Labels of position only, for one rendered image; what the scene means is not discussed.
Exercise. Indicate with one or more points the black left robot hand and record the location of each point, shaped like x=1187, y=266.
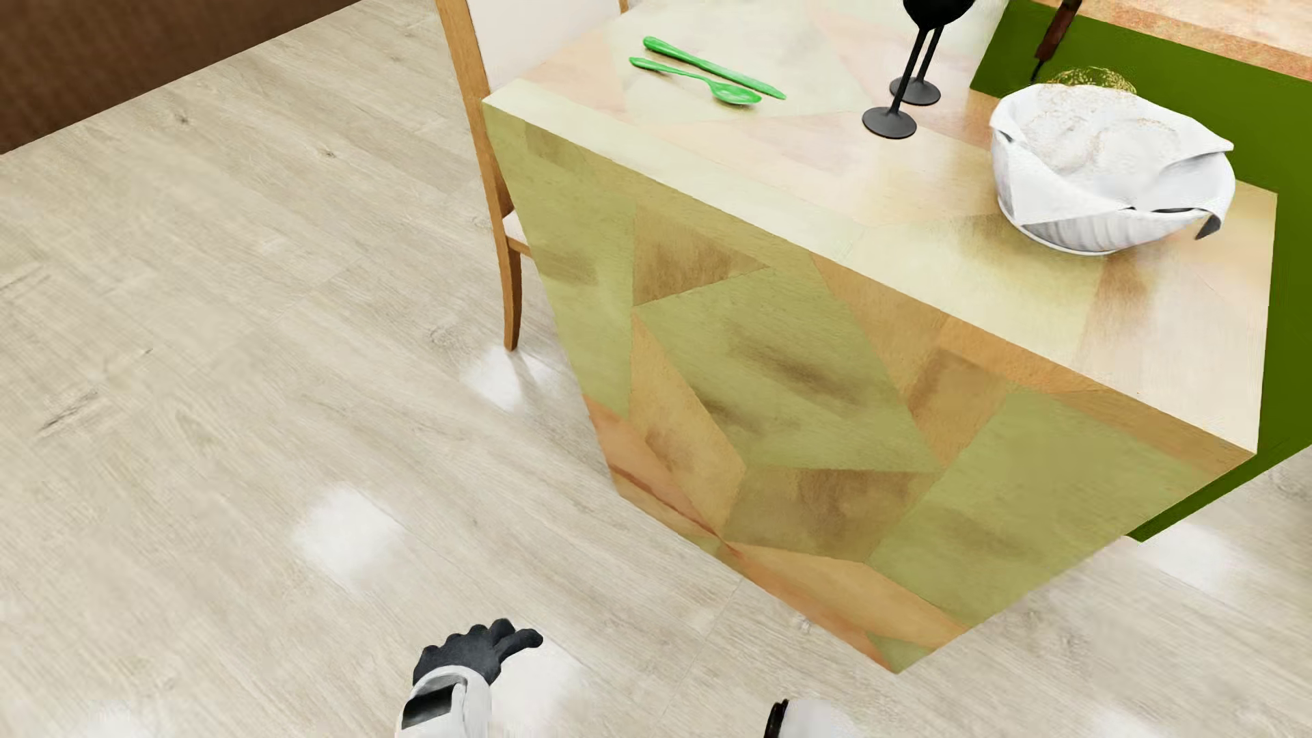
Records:
x=476, y=648

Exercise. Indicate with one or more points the green plastic knife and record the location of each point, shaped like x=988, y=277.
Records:
x=711, y=68

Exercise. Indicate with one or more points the green plastic spoon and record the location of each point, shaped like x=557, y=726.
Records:
x=700, y=80

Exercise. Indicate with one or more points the green rug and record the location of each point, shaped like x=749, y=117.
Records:
x=1220, y=113

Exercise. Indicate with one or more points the patchwork wooden table block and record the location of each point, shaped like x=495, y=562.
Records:
x=871, y=338

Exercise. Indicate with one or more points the white cloth napkin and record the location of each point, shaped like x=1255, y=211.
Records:
x=1102, y=154

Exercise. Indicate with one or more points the wooden chair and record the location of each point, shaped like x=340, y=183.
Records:
x=482, y=123

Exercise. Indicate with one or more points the black wine glass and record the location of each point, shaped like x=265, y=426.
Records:
x=894, y=97
x=919, y=87

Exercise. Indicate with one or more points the white ribbed bowl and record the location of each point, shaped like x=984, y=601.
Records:
x=1112, y=220

